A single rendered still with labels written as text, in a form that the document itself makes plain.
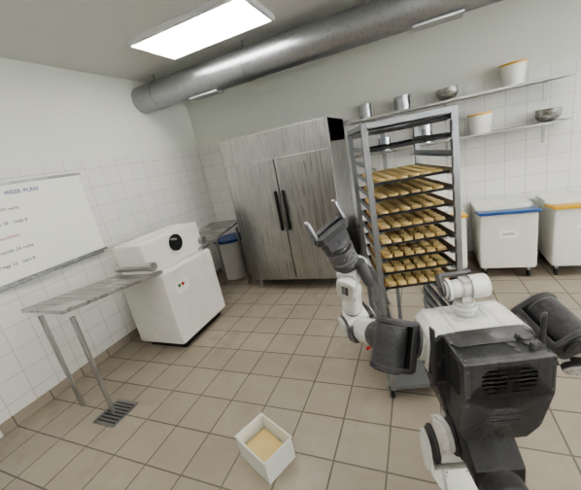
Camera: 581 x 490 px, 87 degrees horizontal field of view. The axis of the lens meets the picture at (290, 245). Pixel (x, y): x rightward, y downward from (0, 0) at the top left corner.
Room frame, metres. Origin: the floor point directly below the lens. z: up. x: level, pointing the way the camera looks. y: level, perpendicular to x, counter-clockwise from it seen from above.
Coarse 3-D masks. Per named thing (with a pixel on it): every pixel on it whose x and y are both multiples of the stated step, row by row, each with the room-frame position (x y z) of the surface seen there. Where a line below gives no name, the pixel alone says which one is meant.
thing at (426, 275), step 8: (408, 272) 1.80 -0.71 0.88; (416, 272) 1.79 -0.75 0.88; (424, 272) 1.79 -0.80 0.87; (432, 272) 1.74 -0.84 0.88; (440, 272) 1.72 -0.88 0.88; (384, 280) 1.80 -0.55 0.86; (392, 280) 1.75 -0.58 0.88; (400, 280) 1.72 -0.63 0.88; (408, 280) 1.70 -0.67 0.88; (416, 280) 1.68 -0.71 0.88; (424, 280) 1.67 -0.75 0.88; (432, 280) 1.66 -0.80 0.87
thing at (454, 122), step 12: (456, 108) 1.61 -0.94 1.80; (456, 120) 1.61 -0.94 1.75; (456, 132) 1.61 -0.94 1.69; (456, 144) 1.61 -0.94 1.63; (456, 156) 1.61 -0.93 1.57; (456, 168) 1.61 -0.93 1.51; (456, 180) 1.61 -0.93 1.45; (456, 192) 1.61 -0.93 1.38; (456, 204) 1.61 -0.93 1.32; (456, 216) 1.61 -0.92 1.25; (456, 228) 1.61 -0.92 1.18; (456, 240) 1.62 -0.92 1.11
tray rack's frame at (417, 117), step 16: (432, 112) 1.62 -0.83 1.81; (448, 112) 1.61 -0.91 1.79; (352, 128) 2.01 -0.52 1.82; (368, 128) 1.66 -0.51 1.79; (416, 128) 2.21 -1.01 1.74; (352, 144) 2.27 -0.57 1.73; (416, 144) 2.22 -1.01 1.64; (352, 160) 2.27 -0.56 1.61; (384, 160) 2.26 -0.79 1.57; (416, 160) 2.22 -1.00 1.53; (368, 288) 2.27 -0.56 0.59; (400, 304) 2.26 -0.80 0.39; (416, 368) 1.79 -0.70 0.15; (400, 384) 1.68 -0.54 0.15; (416, 384) 1.65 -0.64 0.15
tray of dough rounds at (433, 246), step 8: (368, 232) 2.28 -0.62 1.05; (424, 240) 1.85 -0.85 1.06; (432, 240) 1.81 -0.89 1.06; (392, 248) 1.82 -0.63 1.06; (400, 248) 1.82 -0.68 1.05; (408, 248) 1.76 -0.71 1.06; (416, 248) 1.74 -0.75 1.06; (424, 248) 1.75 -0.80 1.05; (432, 248) 1.68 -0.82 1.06; (440, 248) 1.67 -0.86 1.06; (448, 248) 1.69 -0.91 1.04; (384, 256) 1.73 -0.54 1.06; (392, 256) 1.71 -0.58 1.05; (400, 256) 1.70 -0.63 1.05; (408, 256) 1.67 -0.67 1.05; (416, 256) 1.67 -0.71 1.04
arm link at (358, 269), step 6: (360, 258) 0.89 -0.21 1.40; (348, 264) 0.86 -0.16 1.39; (354, 264) 0.87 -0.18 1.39; (360, 264) 0.86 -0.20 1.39; (366, 264) 0.87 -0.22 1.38; (336, 270) 0.89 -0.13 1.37; (342, 270) 0.87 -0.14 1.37; (348, 270) 0.87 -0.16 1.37; (354, 270) 0.89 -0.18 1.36; (360, 270) 0.87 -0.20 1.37; (366, 270) 0.87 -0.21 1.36; (354, 276) 0.88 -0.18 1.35; (360, 276) 0.89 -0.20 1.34; (366, 276) 0.87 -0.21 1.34; (372, 276) 0.89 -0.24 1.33; (366, 282) 0.88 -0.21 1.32; (372, 282) 0.88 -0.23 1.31
